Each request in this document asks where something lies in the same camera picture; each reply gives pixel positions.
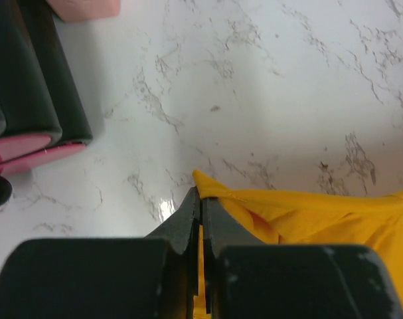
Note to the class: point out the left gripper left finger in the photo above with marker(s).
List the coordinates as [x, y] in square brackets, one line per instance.
[180, 270]

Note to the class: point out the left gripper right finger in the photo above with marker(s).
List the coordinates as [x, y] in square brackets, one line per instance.
[224, 239]

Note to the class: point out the yellow t shirt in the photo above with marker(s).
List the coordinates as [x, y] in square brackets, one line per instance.
[290, 217]

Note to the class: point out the black pink drawer unit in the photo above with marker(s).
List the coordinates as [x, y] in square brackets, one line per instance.
[41, 115]

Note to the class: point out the small pink cube box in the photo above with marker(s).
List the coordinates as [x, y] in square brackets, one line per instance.
[73, 11]

